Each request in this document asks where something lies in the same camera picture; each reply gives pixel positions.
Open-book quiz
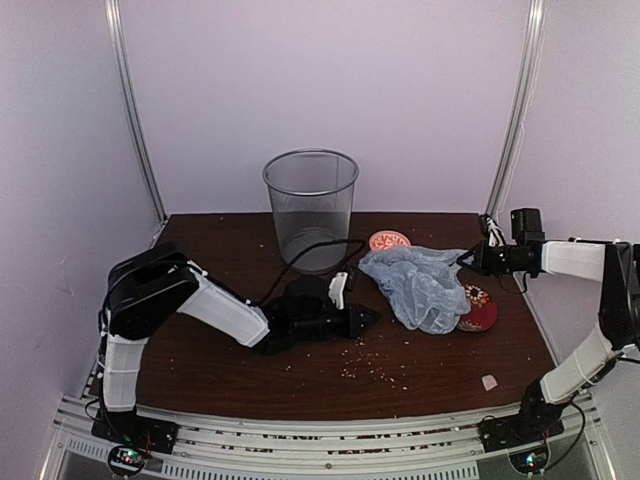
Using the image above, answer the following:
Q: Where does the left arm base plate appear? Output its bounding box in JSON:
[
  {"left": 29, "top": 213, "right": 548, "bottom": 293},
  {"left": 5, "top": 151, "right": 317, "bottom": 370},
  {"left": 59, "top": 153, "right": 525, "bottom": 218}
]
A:
[{"left": 91, "top": 417, "right": 179, "bottom": 454}]

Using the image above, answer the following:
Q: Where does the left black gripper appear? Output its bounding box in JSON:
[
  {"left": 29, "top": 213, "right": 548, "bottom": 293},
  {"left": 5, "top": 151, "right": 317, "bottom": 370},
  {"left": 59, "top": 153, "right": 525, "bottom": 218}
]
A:
[{"left": 293, "top": 302, "right": 383, "bottom": 340}]

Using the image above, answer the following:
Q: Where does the small pink paper scrap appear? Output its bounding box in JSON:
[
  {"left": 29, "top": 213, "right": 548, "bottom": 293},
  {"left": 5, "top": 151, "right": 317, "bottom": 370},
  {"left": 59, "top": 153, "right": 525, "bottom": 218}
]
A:
[{"left": 481, "top": 374, "right": 498, "bottom": 391}]

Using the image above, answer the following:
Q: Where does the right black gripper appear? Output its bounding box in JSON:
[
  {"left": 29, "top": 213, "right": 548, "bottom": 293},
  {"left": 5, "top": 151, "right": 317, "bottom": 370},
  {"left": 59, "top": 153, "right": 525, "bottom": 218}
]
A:
[{"left": 458, "top": 238, "right": 527, "bottom": 277}]

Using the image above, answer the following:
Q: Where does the light blue plastic trash bag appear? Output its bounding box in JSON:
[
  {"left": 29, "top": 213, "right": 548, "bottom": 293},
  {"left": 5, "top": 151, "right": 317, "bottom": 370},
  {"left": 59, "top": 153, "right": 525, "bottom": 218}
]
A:
[{"left": 358, "top": 246, "right": 471, "bottom": 335}]

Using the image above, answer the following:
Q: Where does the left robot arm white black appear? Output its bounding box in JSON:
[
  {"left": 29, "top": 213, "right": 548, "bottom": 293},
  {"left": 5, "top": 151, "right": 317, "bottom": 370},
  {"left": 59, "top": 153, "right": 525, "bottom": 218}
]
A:
[{"left": 96, "top": 242, "right": 381, "bottom": 444}]

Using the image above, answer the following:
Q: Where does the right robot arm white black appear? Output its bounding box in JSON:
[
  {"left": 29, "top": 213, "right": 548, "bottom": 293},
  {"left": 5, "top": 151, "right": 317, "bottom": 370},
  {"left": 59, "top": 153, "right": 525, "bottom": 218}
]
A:
[{"left": 456, "top": 208, "right": 639, "bottom": 442}]

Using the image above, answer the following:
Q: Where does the aluminium frame post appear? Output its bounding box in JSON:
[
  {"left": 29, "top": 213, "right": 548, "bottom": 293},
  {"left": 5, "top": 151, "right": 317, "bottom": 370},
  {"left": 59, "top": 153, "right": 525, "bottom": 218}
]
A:
[
  {"left": 485, "top": 0, "right": 547, "bottom": 219},
  {"left": 104, "top": 0, "right": 168, "bottom": 223}
]

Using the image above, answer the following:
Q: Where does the left aluminium frame post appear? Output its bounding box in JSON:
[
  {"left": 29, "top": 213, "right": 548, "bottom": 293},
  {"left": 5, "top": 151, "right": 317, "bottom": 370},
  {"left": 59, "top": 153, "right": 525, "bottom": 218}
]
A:
[{"left": 104, "top": 0, "right": 168, "bottom": 223}]

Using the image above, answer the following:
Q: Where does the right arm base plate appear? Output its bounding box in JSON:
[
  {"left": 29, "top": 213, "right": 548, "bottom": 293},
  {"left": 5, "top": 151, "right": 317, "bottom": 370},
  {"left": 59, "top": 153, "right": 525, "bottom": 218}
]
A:
[{"left": 478, "top": 414, "right": 564, "bottom": 453}]

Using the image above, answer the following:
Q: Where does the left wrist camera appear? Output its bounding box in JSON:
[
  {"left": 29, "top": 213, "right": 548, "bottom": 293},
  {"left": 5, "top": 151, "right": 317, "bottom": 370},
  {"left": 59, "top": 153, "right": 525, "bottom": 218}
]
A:
[{"left": 328, "top": 267, "right": 357, "bottom": 310}]

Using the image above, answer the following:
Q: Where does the right aluminium frame post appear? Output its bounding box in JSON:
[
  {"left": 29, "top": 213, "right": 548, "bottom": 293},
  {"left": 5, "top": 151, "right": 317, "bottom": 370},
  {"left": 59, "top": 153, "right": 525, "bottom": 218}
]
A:
[{"left": 485, "top": 0, "right": 547, "bottom": 219}]

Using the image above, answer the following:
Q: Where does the grey mesh trash bin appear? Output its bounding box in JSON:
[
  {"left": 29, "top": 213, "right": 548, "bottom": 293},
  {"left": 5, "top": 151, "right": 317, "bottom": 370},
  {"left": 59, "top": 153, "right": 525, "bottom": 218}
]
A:
[{"left": 262, "top": 148, "right": 359, "bottom": 274}]

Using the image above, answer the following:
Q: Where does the red floral overturned bowl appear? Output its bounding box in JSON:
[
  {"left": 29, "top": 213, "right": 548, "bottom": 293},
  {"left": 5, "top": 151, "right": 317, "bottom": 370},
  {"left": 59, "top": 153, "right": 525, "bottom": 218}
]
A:
[{"left": 456, "top": 284, "right": 498, "bottom": 333}]

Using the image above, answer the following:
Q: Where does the orange white patterned bowl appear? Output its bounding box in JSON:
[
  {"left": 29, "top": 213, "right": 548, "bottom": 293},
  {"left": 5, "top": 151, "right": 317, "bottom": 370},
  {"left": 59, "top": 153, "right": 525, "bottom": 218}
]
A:
[{"left": 368, "top": 230, "right": 411, "bottom": 251}]

